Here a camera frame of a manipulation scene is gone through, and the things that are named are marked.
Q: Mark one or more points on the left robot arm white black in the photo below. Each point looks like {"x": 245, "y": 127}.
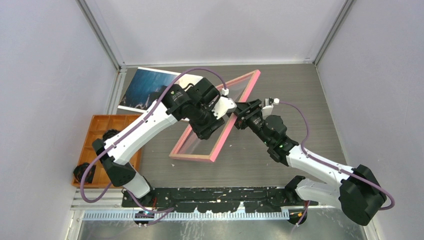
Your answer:
{"x": 115, "y": 153}

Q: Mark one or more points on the aluminium rail front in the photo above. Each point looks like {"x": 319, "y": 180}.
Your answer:
{"x": 218, "y": 197}

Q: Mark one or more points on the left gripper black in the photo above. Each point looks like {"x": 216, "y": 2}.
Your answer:
{"x": 202, "y": 131}

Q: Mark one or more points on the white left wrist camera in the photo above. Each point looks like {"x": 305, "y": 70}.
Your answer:
{"x": 223, "y": 106}

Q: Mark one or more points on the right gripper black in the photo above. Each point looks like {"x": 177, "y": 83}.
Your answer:
{"x": 242, "y": 116}

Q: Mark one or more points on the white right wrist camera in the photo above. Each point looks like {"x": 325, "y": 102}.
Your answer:
{"x": 268, "y": 106}

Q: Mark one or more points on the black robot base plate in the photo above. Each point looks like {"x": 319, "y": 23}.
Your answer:
{"x": 218, "y": 198}

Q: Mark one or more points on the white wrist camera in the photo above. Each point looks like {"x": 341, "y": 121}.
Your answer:
{"x": 223, "y": 106}
{"x": 268, "y": 106}

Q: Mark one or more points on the landscape photo print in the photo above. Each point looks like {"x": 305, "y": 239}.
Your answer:
{"x": 146, "y": 86}

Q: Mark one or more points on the pink wooden picture frame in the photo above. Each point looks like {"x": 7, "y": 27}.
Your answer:
{"x": 190, "y": 148}

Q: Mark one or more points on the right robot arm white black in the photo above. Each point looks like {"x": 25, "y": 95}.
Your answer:
{"x": 354, "y": 190}

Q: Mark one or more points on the orange compartment tray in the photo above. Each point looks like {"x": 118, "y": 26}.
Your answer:
{"x": 99, "y": 124}

